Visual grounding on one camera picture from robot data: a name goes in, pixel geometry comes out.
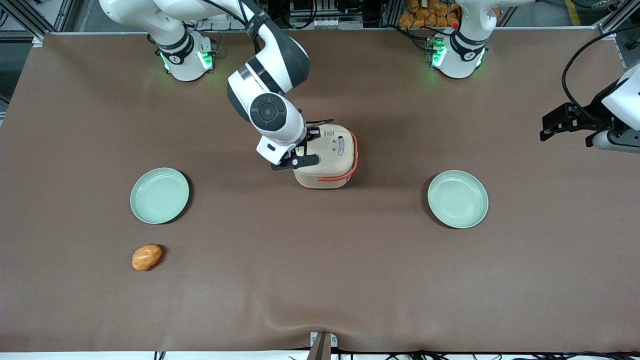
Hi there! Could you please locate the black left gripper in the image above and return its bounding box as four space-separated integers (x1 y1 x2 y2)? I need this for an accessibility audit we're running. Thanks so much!
539 91 617 142

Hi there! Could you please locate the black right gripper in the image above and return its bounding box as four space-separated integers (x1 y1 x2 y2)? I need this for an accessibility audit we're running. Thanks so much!
299 118 335 152

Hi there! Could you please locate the pale green round plate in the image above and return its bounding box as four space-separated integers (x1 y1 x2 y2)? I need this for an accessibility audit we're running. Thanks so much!
130 167 191 225
427 170 489 229

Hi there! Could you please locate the bag of orange bread rolls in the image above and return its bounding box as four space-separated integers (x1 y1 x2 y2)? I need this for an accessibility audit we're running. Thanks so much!
398 0 462 29

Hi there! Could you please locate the orange-brown bread roll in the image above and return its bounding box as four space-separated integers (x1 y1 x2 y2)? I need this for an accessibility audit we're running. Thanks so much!
131 243 163 272

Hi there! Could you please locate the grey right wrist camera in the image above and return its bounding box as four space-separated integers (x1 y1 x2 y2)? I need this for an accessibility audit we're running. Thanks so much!
271 143 321 172

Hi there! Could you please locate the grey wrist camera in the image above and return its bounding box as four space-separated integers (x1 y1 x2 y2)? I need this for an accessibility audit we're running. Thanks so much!
271 143 321 172
585 127 640 154

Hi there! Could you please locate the black looping arm cable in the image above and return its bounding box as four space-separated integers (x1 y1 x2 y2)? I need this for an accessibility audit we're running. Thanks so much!
561 24 640 123

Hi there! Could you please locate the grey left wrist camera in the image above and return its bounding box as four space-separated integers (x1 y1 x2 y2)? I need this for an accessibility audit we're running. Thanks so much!
585 127 640 154

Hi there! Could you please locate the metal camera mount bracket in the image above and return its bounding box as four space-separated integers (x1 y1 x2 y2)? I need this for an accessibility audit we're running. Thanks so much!
306 331 339 360

